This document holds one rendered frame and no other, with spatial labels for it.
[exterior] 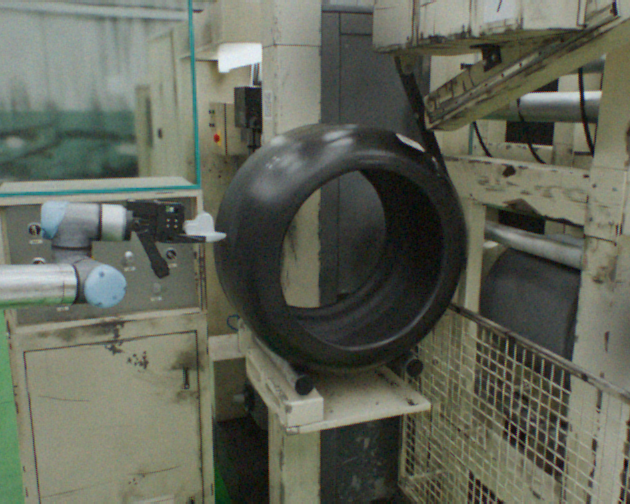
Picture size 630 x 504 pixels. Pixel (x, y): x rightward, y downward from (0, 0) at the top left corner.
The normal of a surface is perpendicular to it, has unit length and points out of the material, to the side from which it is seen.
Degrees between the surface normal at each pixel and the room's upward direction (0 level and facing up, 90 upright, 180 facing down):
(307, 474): 90
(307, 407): 90
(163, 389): 90
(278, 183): 60
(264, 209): 68
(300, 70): 90
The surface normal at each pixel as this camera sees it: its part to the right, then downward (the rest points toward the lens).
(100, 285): 0.66, 0.18
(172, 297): 0.36, 0.22
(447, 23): -0.94, 0.08
